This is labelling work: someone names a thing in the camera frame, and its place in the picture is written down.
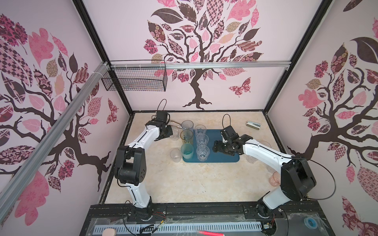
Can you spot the teal plastic tray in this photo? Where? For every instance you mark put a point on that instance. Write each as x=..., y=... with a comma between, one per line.
x=214, y=135

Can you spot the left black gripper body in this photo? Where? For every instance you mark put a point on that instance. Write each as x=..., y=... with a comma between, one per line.
x=167, y=132

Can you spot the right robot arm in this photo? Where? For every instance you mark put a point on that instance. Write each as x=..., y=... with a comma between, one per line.
x=297, y=178

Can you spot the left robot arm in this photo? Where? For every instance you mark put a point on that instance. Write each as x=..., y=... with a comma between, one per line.
x=131, y=166

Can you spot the pink pen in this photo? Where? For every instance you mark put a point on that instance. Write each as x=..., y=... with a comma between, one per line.
x=206, y=233

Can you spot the blue tape roll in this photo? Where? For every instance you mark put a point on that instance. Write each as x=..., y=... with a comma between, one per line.
x=310, y=223

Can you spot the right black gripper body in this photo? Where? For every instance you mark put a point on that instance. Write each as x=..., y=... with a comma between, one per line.
x=223, y=146

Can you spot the white slotted cable duct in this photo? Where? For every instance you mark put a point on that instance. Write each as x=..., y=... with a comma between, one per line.
x=173, y=228

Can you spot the yellow transparent cup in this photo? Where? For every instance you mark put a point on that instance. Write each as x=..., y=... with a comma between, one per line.
x=187, y=136

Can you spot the small white black device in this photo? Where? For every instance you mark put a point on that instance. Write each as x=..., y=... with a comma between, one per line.
x=253, y=125

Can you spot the tall frosted blue cup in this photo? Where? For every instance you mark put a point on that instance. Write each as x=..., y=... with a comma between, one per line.
x=188, y=125

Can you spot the frosted white plastic cup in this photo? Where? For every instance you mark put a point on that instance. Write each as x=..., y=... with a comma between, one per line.
x=265, y=143

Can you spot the beige round sponge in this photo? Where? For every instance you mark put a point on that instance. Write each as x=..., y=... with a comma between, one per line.
x=109, y=232

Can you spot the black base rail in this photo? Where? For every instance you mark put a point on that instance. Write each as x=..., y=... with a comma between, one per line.
x=165, y=210

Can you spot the metal tongs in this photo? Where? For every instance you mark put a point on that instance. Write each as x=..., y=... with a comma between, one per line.
x=176, y=124

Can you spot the teal dotted plastic cup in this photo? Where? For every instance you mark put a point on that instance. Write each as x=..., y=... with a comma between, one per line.
x=187, y=151

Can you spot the black wire basket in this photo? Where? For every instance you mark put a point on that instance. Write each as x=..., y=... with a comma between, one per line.
x=136, y=75

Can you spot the clear ribbed short glass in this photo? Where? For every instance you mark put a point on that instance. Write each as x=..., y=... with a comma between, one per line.
x=175, y=133

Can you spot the aluminium rail back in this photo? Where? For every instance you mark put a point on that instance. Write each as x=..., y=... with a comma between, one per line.
x=203, y=65

